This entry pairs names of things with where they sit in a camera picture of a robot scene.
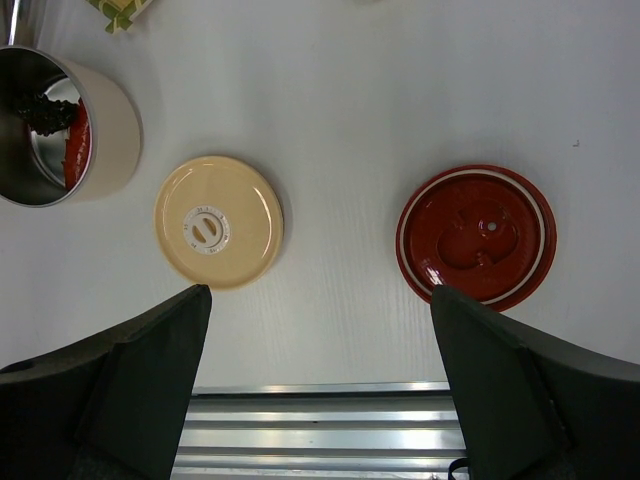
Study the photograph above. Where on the cream round lid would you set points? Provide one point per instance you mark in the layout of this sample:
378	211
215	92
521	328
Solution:
218	222

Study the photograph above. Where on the woven bamboo tray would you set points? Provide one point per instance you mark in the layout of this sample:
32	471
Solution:
120	13

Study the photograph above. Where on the black sea cucumber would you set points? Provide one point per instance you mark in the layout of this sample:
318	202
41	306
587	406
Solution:
43	115

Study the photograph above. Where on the beige steel lunch container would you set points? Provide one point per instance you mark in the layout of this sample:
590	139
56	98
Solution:
31	164

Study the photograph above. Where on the red sausage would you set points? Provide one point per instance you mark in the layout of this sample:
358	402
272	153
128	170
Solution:
77	148

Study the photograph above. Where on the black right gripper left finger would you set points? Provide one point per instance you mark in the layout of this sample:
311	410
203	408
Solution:
110	406

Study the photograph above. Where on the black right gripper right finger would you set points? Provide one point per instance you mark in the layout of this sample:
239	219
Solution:
530	405

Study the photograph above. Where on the red round lid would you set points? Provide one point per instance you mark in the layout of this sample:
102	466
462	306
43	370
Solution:
482	229

